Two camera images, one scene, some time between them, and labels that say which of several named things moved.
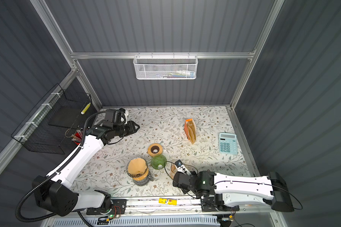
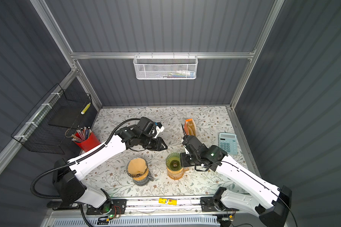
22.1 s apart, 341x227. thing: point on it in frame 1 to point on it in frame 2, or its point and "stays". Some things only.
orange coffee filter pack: x=190 y=130 stays
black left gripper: x=132 y=128 to x=158 y=146
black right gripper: x=183 y=190 to x=183 y=162
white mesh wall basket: x=148 y=67 stays
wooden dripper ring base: x=142 y=177 stays
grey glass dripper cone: x=139 y=175 stays
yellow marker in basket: x=85 y=109 stays
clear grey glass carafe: x=149 y=177 stays
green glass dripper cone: x=158 y=162 to x=173 y=161
